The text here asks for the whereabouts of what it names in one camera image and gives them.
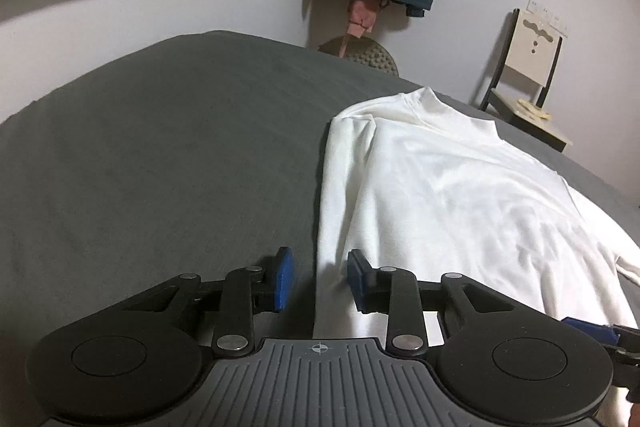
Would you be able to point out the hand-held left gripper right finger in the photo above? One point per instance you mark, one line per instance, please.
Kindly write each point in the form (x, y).
(356, 277)

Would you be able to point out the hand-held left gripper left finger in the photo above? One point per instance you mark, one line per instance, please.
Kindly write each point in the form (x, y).
(284, 277)

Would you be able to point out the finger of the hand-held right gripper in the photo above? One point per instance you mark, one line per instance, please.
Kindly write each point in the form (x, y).
(590, 329)

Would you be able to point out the white sweatshirt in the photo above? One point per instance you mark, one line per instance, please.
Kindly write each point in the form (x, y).
(450, 187)

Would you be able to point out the person's right hand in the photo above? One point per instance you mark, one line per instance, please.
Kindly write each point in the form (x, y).
(635, 414)

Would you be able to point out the round studded stool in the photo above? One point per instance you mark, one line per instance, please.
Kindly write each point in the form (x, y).
(372, 57)

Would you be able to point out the yellow cloth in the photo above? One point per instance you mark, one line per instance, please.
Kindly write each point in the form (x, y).
(535, 109)

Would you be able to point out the pink hanging cloth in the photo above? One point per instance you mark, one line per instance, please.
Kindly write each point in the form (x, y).
(362, 14)

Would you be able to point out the cream black chair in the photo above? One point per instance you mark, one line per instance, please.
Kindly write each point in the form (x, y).
(532, 57)

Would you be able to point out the white wall socket plate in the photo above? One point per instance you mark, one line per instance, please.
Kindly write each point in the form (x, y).
(560, 27)

